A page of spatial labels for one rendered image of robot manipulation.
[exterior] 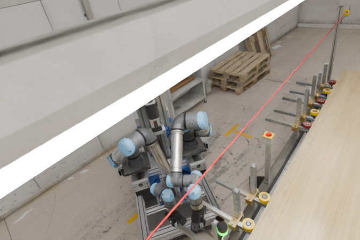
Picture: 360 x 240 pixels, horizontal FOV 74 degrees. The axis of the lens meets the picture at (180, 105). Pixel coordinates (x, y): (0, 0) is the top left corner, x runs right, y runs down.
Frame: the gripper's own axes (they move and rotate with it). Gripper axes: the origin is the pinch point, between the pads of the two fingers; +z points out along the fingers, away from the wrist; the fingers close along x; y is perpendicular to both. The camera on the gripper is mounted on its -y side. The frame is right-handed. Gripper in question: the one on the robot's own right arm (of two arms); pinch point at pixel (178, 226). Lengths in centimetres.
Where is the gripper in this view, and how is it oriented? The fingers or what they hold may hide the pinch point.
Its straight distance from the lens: 191.1
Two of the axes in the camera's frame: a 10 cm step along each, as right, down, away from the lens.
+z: 1.6, 8.5, 5.0
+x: -6.4, 4.8, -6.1
